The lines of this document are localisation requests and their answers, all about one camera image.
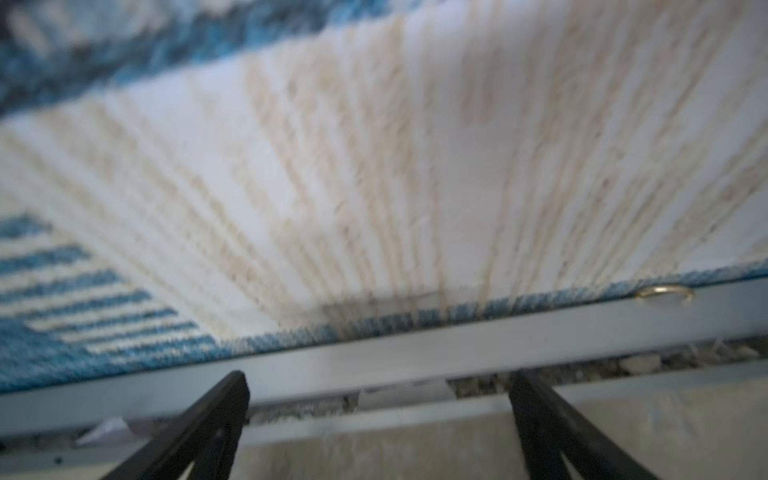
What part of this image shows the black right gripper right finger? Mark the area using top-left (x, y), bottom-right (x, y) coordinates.
top-left (508, 370), bottom-right (656, 479)

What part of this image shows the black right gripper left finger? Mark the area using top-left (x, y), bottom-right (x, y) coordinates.
top-left (105, 370), bottom-right (250, 479)

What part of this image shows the gold ring on frame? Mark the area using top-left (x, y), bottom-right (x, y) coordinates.
top-left (634, 284), bottom-right (697, 302)

